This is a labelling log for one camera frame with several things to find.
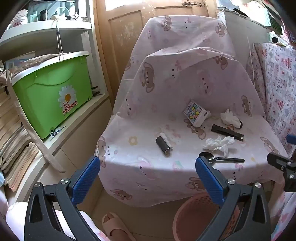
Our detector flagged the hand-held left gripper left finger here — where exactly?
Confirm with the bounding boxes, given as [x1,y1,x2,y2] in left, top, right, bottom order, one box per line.
[24,156,102,241]

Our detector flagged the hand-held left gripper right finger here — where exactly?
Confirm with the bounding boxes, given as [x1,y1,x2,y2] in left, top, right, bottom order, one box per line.
[195,156,271,241]

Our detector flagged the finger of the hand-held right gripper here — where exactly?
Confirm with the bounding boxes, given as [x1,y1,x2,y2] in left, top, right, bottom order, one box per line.
[286,134,296,160]
[267,152,296,193]

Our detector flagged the black plastic spoon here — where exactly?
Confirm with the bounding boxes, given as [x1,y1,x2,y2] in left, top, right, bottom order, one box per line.
[199,152,245,163]

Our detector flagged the white tissue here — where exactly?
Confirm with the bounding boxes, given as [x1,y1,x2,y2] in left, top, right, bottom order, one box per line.
[220,109,240,127]
[203,136,235,156]

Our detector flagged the pink perforated plastic basket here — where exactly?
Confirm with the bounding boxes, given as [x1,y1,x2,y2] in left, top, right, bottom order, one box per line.
[173,192,242,241]

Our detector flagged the black strip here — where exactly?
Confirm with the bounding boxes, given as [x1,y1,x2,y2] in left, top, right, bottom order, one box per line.
[211,124,245,141]

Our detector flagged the black thread spool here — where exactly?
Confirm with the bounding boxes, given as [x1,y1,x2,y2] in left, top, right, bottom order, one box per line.
[155,132,173,156]

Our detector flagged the bear print tissue packet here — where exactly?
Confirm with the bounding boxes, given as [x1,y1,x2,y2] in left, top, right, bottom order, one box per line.
[183,100,211,127]

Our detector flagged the pink cartoon print blanket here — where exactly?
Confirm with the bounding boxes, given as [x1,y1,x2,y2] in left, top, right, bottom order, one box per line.
[270,192,296,241]

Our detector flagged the beige slipper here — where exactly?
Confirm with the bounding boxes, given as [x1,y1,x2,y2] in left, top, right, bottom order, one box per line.
[102,212,137,241]

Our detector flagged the patchwork print cloth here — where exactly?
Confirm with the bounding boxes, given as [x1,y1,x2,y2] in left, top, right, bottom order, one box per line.
[245,42,296,160]

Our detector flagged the stack of books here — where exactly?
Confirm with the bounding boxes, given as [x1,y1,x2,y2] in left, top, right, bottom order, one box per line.
[0,88,40,193]

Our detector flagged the green plastic storage box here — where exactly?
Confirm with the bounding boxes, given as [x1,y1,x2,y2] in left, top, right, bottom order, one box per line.
[10,51,94,139]

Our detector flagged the pink bear print sheet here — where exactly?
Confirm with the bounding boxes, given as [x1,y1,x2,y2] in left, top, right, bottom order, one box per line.
[95,15,288,208]

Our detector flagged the wooden door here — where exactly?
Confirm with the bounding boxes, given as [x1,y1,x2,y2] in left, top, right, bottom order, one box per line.
[96,0,218,112]

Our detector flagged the white shelf unit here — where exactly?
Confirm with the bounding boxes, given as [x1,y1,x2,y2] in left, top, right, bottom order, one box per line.
[0,0,111,209]

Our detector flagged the white plastic tub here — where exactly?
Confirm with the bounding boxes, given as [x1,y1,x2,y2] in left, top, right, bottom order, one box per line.
[8,13,29,29]

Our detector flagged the beige fabric strap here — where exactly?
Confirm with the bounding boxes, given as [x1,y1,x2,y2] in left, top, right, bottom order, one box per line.
[6,70,66,173]

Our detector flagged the white hanging string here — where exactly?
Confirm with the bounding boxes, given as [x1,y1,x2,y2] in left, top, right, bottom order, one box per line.
[55,20,65,62]

